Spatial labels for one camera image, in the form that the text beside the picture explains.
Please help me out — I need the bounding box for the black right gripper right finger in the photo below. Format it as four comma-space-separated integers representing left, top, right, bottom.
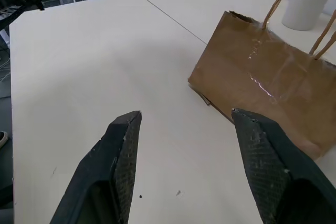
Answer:
231, 108, 336, 224

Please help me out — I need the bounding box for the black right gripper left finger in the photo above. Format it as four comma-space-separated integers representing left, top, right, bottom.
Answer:
49, 110, 143, 224

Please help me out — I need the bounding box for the brown paper bag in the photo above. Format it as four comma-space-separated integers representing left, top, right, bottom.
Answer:
187, 0, 336, 161

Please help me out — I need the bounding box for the white ceramic vase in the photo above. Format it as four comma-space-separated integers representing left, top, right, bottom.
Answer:
281, 0, 333, 31

